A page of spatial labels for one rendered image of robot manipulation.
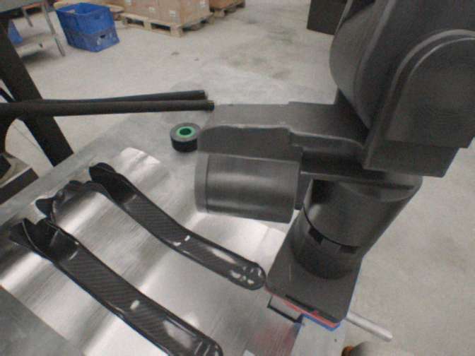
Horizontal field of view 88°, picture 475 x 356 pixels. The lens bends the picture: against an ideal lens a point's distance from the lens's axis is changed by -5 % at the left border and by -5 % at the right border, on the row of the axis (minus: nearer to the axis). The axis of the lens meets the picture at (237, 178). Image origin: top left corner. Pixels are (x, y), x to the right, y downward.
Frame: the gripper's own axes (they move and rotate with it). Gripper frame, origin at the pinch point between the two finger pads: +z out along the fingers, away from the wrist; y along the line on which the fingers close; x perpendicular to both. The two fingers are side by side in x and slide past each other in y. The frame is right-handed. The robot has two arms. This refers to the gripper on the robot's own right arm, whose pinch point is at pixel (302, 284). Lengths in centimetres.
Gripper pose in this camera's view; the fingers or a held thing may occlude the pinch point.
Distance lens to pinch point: 32.4
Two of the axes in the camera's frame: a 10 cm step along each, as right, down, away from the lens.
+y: -5.0, 6.4, -5.8
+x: 8.7, 3.7, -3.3
